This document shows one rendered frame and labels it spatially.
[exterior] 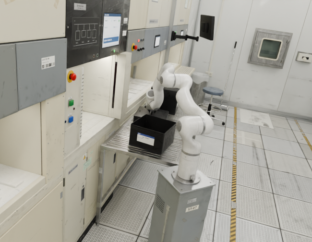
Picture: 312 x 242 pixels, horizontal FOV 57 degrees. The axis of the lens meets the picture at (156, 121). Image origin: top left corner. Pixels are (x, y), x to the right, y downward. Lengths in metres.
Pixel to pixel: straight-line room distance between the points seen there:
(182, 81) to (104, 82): 0.69
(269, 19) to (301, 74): 1.23
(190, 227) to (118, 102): 1.09
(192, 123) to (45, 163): 0.83
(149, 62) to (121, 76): 1.47
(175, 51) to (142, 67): 1.51
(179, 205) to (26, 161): 0.92
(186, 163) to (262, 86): 4.69
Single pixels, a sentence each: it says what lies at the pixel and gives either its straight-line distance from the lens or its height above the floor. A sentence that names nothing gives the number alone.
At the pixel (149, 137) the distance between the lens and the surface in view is 2.10.
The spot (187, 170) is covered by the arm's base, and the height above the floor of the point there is 0.84.
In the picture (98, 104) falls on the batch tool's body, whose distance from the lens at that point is 2.42.
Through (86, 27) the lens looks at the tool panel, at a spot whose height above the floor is 1.60.
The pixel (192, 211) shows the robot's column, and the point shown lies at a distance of 1.94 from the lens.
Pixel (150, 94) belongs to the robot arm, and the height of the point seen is 1.10.
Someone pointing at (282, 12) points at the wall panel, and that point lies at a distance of 6.23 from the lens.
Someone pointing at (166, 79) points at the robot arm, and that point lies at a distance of 1.91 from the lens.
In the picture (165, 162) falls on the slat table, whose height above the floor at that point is 0.76.
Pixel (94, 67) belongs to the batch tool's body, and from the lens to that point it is 2.35.
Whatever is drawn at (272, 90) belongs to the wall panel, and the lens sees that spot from 6.37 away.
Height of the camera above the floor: 1.75
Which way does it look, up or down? 21 degrees down
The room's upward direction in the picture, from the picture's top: 8 degrees clockwise
